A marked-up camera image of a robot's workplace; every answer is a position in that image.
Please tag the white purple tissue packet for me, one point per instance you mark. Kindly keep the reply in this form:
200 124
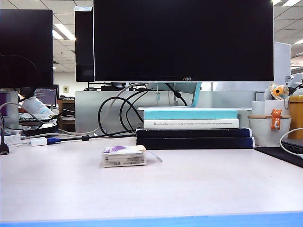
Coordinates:
123 157

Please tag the white adapter box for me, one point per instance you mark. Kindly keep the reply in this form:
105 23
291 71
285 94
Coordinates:
39 142

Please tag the white hanging tag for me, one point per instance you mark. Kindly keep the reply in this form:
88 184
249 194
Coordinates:
158 97

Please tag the silver computer purple screen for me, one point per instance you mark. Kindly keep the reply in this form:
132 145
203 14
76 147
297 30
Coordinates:
9 111

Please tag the black mouse pad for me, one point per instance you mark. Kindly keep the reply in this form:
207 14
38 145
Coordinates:
277 152

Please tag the stack of books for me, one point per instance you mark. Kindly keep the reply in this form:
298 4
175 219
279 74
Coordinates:
90 111

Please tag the white ceramic mug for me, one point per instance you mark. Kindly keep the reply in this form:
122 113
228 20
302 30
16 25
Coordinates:
262 132

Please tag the white board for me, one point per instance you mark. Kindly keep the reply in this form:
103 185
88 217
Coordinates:
282 63

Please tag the small monitor showing code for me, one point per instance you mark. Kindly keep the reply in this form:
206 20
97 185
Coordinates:
47 95

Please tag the grey laptop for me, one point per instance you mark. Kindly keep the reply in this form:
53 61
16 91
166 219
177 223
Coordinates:
293 145

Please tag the dark navy book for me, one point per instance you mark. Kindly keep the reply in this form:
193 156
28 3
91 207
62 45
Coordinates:
189 133
189 143

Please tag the beige wall switch plate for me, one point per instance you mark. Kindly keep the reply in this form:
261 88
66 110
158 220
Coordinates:
66 89

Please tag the yellow container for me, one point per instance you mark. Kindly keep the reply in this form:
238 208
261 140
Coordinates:
297 113

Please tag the white figurine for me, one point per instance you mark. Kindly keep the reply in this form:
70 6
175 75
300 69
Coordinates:
294 81

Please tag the orange cat figurine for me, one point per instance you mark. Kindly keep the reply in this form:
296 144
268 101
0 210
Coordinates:
275 120

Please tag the white printed bottle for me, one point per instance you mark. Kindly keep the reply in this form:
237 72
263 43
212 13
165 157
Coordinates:
39 106

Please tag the black monitor thin bezel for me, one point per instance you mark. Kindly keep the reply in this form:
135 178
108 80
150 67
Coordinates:
23 35

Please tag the black monitor with white label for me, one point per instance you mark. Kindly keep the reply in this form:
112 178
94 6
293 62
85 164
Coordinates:
84 47

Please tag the black flat device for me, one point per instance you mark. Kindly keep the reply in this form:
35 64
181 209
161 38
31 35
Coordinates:
40 129

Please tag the white box with blue edge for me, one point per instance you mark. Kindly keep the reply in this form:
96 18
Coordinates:
10 139

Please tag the fluorescent ceiling light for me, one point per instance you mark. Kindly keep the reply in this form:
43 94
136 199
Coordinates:
63 33

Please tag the black AOC monitor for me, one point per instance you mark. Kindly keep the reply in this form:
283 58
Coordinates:
182 40

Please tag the plush toy with orange flower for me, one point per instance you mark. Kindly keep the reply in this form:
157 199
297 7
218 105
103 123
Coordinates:
275 92

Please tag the teal book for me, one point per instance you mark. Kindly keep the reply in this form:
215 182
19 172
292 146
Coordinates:
189 114

